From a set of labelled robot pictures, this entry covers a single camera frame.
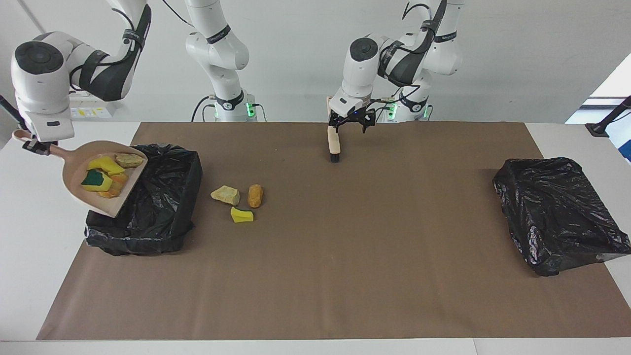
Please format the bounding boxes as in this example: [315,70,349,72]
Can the pink plastic dustpan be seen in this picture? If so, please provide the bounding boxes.
[12,129,148,218]

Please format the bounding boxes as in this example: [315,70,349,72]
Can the green topped yellow sponge chunk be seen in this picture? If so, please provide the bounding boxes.
[81,169,113,192]

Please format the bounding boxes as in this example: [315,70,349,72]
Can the plain yellow sponge piece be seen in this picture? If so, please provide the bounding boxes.
[88,156,126,176]

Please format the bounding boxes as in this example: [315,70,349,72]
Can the black bag lined bin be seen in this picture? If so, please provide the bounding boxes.
[85,143,203,256]
[492,157,631,277]

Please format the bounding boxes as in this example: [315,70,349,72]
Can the black clamp stand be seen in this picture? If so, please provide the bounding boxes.
[585,95,631,138]
[0,95,24,131]

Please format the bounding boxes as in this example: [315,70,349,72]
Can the brown paper table mat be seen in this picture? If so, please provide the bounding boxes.
[37,122,631,341]

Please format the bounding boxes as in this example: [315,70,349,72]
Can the blue panel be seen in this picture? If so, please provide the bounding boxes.
[610,124,631,163]

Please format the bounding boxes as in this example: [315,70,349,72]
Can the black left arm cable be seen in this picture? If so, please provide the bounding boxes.
[367,0,447,107]

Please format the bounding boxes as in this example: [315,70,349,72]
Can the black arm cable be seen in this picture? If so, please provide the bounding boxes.
[367,0,447,107]
[69,0,194,94]

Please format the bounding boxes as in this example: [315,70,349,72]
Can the white wall socket box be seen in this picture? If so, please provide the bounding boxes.
[69,94,117,119]

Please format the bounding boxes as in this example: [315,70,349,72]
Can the thin white wall conduit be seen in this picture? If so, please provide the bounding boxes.
[20,0,44,34]

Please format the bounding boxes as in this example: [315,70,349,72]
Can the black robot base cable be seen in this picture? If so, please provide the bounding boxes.
[191,95,217,122]

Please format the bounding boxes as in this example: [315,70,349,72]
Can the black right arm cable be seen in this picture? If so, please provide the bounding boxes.
[69,0,194,94]

